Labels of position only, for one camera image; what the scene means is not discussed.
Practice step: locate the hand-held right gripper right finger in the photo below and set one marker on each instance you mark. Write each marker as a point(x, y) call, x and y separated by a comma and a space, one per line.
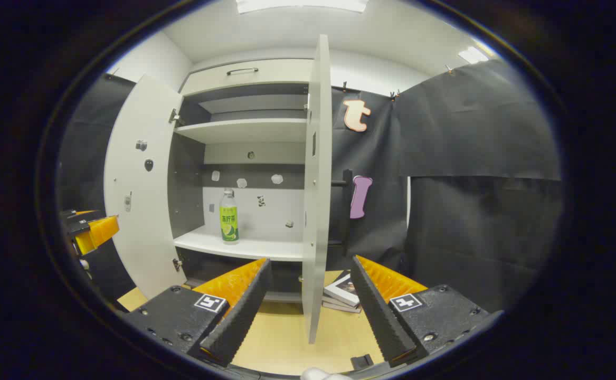
point(381, 322)

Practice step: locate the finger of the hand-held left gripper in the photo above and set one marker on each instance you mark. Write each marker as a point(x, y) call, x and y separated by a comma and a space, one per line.
point(86, 244)
point(104, 228)

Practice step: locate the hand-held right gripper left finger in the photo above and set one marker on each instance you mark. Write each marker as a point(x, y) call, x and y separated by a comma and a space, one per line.
point(236, 322)

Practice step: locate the grey cabinet door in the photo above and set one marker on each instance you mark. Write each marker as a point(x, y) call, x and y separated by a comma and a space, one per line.
point(315, 184)
point(139, 211)

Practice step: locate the grey cabinet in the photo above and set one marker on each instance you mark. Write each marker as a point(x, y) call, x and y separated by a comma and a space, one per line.
point(186, 184)

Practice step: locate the clear bottle with green label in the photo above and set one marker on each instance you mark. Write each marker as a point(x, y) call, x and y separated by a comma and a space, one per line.
point(229, 221)

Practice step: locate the grey cabinet shelf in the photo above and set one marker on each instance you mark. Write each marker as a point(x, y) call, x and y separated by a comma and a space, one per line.
point(255, 247)
point(244, 129)

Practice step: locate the grey cabinet drawer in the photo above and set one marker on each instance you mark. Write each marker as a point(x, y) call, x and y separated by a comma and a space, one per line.
point(276, 74)

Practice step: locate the grey book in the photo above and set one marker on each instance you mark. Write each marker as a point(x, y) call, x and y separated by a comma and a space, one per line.
point(339, 308)

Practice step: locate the white book with dark photo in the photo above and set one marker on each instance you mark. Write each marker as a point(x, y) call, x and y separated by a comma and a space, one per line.
point(342, 289)

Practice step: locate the black backdrop cloth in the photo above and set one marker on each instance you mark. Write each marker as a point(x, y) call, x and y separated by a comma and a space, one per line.
point(471, 132)

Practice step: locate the small ceiling light panel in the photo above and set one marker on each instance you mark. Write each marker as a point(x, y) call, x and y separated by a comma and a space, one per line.
point(473, 54)

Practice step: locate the large ceiling light panel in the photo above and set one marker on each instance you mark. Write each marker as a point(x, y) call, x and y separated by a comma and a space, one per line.
point(302, 5)

